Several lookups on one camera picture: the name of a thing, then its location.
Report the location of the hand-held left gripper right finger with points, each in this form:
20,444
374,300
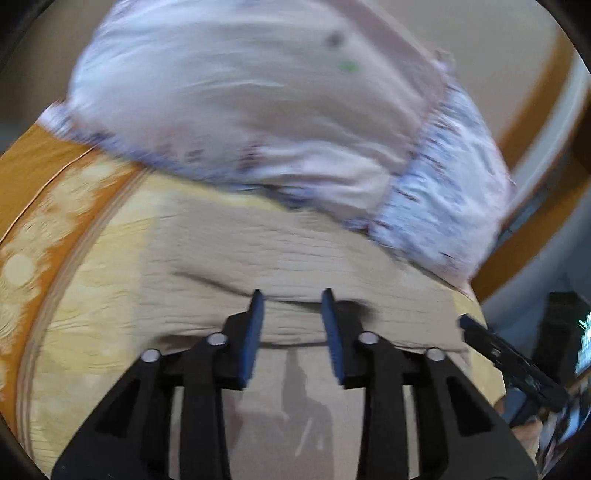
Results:
333,341

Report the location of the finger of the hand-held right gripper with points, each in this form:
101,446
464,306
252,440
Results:
503,353

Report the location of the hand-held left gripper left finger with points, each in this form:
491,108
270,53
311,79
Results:
253,341

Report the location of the person's right hand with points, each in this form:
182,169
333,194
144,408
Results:
526,434

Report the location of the dark furniture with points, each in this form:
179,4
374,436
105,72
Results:
565,332

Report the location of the yellow patterned bed sheet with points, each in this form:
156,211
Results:
92,332

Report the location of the lavender tree print pillow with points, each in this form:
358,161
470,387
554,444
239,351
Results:
443,184

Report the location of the wooden bed headboard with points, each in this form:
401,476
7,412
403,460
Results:
531,115

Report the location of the pink floral pillow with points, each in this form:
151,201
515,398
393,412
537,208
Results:
231,101

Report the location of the orange patterned bed cover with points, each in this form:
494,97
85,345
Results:
27,184

